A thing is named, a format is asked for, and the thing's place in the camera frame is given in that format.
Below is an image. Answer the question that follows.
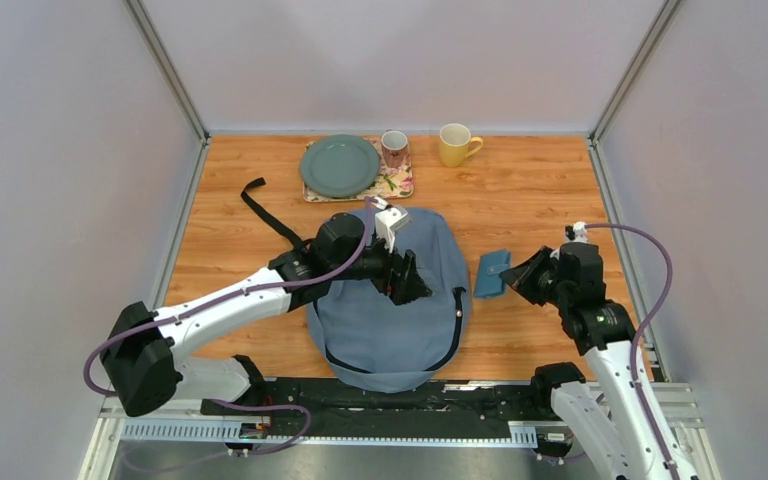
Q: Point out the small teal wallet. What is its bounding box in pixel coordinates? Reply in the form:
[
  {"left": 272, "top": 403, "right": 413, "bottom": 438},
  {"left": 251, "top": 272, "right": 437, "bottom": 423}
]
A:
[{"left": 473, "top": 249, "right": 511, "bottom": 299}]

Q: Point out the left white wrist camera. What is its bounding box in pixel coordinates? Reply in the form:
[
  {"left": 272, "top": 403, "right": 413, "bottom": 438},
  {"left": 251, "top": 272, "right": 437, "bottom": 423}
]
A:
[{"left": 367, "top": 196, "right": 411, "bottom": 253}]

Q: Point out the yellow ceramic mug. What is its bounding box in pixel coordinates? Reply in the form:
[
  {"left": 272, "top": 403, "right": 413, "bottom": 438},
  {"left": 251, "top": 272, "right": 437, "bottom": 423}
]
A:
[{"left": 439, "top": 123, "right": 484, "bottom": 168}]

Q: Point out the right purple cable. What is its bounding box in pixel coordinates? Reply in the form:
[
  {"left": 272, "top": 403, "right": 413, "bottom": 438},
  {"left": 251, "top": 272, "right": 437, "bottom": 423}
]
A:
[{"left": 582, "top": 223, "right": 683, "bottom": 480}]

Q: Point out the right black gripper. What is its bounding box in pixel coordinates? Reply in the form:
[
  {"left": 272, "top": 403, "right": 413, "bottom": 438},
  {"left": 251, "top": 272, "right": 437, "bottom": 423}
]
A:
[{"left": 497, "top": 246, "right": 570, "bottom": 309}]

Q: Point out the blue-grey fabric backpack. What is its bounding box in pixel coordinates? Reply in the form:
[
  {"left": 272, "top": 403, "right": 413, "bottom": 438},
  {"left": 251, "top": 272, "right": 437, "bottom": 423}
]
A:
[{"left": 240, "top": 177, "right": 473, "bottom": 395}]

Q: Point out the floral serving tray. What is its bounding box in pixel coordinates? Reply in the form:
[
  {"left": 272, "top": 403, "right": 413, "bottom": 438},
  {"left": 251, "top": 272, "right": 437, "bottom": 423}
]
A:
[{"left": 302, "top": 135, "right": 415, "bottom": 203}]

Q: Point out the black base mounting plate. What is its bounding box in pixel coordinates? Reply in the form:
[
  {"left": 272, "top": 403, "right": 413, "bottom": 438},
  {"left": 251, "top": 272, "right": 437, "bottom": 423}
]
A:
[{"left": 199, "top": 377, "right": 597, "bottom": 442}]

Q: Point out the green ceramic plate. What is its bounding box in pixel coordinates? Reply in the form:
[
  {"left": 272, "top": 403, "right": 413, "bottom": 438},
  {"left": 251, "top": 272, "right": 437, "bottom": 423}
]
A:
[{"left": 299, "top": 134, "right": 380, "bottom": 198}]

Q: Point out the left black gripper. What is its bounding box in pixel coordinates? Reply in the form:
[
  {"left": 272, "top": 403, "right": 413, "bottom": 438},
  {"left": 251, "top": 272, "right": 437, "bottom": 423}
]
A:
[{"left": 330, "top": 229, "right": 433, "bottom": 306}]

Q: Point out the pink patterned mug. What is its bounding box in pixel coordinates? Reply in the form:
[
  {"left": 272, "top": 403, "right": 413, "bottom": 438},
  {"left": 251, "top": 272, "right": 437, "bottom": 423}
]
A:
[{"left": 380, "top": 130, "right": 410, "bottom": 169}]

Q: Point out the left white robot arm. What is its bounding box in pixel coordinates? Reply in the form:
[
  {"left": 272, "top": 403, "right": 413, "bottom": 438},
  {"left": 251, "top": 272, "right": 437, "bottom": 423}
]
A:
[{"left": 91, "top": 207, "right": 431, "bottom": 417}]

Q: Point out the aluminium front frame rail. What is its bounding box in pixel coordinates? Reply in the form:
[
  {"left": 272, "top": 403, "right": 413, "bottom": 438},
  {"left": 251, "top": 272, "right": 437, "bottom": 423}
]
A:
[{"left": 79, "top": 374, "right": 720, "bottom": 480}]

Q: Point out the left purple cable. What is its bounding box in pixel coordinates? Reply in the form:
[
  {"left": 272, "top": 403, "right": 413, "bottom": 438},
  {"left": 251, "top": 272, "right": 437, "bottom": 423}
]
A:
[{"left": 82, "top": 196, "right": 380, "bottom": 458}]

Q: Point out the purple cable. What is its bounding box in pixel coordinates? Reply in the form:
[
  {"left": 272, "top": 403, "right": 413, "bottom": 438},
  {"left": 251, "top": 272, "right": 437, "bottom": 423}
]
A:
[
  {"left": 582, "top": 223, "right": 683, "bottom": 480},
  {"left": 82, "top": 196, "right": 380, "bottom": 458}
]

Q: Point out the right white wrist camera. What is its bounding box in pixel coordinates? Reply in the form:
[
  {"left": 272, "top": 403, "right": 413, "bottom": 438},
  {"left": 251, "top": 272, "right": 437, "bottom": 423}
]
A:
[{"left": 564, "top": 221, "right": 589, "bottom": 244}]

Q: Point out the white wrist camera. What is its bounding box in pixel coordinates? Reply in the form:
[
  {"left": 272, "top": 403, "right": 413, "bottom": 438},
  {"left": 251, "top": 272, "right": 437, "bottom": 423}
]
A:
[
  {"left": 564, "top": 221, "right": 589, "bottom": 244},
  {"left": 367, "top": 196, "right": 411, "bottom": 253}
]

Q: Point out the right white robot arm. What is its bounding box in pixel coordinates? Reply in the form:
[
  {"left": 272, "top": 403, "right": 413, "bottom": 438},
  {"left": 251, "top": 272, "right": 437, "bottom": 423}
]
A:
[{"left": 500, "top": 242, "right": 699, "bottom": 479}]

